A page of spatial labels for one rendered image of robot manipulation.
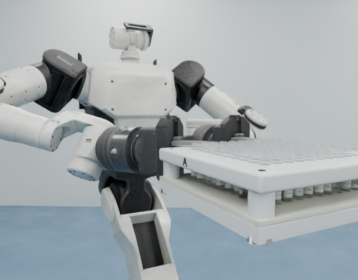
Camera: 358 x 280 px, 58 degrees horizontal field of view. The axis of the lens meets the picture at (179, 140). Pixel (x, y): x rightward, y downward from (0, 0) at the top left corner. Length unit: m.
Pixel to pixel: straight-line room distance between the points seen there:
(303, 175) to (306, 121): 3.54
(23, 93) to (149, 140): 0.40
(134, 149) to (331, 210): 0.33
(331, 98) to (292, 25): 0.91
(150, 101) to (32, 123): 0.39
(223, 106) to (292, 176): 0.73
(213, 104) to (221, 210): 0.71
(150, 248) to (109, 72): 0.52
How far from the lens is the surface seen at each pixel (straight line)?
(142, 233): 1.01
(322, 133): 3.96
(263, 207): 0.33
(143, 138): 0.57
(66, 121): 0.69
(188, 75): 1.09
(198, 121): 0.79
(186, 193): 0.45
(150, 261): 0.99
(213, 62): 3.72
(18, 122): 0.71
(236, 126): 0.65
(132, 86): 0.95
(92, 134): 0.66
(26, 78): 0.88
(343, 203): 0.42
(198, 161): 0.41
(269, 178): 0.33
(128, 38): 1.03
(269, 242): 0.34
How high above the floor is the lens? 1.10
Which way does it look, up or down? 5 degrees down
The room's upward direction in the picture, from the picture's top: straight up
